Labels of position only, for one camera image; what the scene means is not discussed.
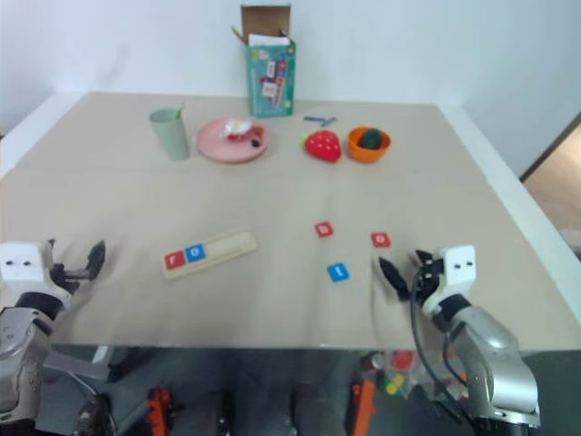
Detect white papers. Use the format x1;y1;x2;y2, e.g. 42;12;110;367
247;32;291;46

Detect red toy strawberry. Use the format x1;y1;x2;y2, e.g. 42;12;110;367
298;129;343;164

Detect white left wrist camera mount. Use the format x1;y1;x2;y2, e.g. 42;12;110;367
0;239;74;302

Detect teal cardboard toy box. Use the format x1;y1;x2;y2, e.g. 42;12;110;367
231;4;297;118

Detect pink plate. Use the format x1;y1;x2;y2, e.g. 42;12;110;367
195;116;273;164

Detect red white toy food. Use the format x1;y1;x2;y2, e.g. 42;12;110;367
220;118;265;149

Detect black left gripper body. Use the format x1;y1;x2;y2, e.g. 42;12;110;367
47;262;94;294

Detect orange tool handle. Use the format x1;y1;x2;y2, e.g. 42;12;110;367
351;379;378;436

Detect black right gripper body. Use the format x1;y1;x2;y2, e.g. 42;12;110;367
410;256;446;304

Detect pale green cup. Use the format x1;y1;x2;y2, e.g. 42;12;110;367
148;107;191;162

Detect orange black tool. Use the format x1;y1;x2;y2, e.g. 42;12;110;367
144;385;183;436

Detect dark green toy vegetable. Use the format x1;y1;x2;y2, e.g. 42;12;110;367
358;128;385;150

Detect orange bowl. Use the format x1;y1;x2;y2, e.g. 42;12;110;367
348;125;393;164

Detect wooden letter tray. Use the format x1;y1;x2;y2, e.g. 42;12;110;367
162;232;259;280

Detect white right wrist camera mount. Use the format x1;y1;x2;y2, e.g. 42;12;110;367
421;244;478;314

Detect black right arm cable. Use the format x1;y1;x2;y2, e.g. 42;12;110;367
409;272;471;426

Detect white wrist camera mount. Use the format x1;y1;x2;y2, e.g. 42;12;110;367
0;239;74;302
421;244;478;314

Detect bag of coloured toys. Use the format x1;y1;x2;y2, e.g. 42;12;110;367
362;349;426;401

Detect beige tablecloth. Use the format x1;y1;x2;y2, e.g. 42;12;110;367
0;92;581;352

